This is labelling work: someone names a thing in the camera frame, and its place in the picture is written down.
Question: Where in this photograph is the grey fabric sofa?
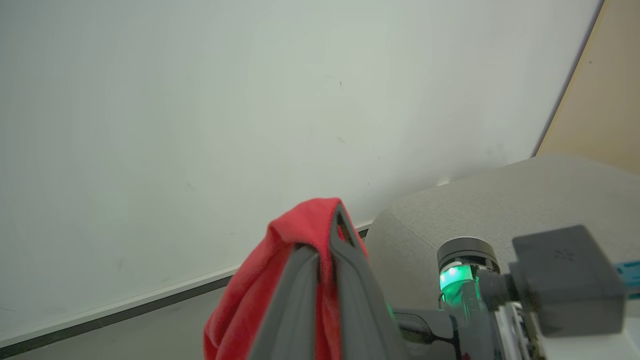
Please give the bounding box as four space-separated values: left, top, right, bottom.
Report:
364 155 640 321

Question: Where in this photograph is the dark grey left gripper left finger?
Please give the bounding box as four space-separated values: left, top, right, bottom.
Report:
247 244 321 360

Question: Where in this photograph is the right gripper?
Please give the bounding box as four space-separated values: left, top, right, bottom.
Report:
392 237 546 360

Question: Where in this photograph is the red garment with white stripes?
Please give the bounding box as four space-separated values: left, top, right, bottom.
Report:
203 198 371 360

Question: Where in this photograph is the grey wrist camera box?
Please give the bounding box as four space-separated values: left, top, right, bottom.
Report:
477 224 627 337

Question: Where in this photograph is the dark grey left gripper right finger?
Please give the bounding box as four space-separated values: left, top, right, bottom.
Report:
328 201 410 360

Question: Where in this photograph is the beige wooden panel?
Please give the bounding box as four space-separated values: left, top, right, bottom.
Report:
532 0 640 176

